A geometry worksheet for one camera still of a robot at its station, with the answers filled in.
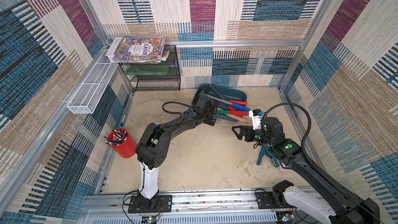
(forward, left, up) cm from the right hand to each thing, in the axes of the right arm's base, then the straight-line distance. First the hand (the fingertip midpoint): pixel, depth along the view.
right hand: (239, 130), depth 78 cm
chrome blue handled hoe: (+21, -2, -7) cm, 22 cm away
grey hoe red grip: (+26, -6, -10) cm, 29 cm away
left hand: (+17, +7, -3) cm, 18 cm away
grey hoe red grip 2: (+21, +1, -8) cm, 23 cm away
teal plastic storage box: (+39, +2, -16) cm, 42 cm away
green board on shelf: (+37, +51, +10) cm, 64 cm away
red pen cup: (-5, +58, -2) cm, 59 cm away
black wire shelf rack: (+49, +42, -11) cm, 66 cm away
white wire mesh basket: (+8, +71, +17) cm, 73 cm away
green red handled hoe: (+15, +1, -5) cm, 16 cm away
